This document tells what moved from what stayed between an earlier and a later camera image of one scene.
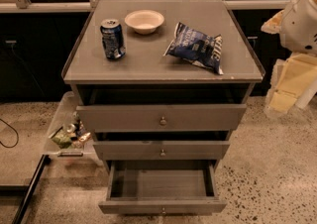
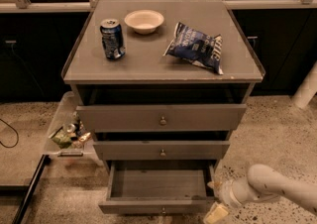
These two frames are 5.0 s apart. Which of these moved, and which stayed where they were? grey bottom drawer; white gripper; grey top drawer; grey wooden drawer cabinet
Moved: white gripper
Stayed: grey bottom drawer; grey wooden drawer cabinet; grey top drawer
